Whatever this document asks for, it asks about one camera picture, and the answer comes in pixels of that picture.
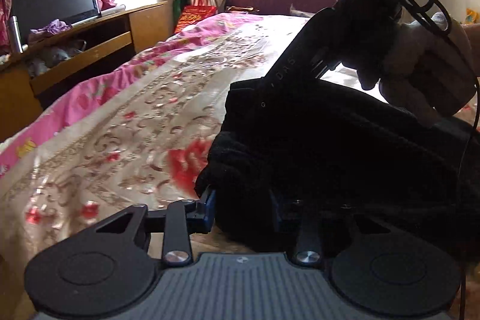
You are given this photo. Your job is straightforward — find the black pants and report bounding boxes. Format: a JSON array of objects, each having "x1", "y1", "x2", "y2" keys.
[{"x1": 194, "y1": 79, "x2": 479, "y2": 261}]

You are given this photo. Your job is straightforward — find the right hand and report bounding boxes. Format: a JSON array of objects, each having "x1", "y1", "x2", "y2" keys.
[{"x1": 353, "y1": 20, "x2": 476, "y2": 127}]

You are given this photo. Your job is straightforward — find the floral satin bedspread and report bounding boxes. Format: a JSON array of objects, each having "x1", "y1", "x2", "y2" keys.
[{"x1": 0, "y1": 12, "x2": 480, "y2": 320}]

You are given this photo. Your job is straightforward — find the yellow snack bag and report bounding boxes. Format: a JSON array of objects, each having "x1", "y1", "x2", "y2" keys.
[{"x1": 465, "y1": 8, "x2": 480, "y2": 24}]

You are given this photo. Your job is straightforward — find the red gift bag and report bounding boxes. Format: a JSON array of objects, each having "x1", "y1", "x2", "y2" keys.
[{"x1": 174, "y1": 0, "x2": 217, "y2": 34}]

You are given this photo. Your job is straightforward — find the green bag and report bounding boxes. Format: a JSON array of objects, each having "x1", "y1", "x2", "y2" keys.
[{"x1": 172, "y1": 0, "x2": 191, "y2": 25}]

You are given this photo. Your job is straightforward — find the wooden tv cabinet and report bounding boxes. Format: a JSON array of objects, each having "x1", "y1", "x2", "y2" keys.
[{"x1": 1, "y1": 1, "x2": 172, "y2": 140}]

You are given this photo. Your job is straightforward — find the purple crumpled cloth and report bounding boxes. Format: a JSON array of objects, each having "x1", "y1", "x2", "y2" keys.
[{"x1": 28, "y1": 19, "x2": 72, "y2": 46}]

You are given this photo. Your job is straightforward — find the steel thermos bottle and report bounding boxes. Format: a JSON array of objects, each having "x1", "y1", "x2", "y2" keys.
[{"x1": 8, "y1": 15, "x2": 24, "y2": 54}]

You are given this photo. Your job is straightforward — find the black cable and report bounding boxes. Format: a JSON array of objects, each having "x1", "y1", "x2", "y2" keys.
[{"x1": 348, "y1": 0, "x2": 480, "y2": 320}]

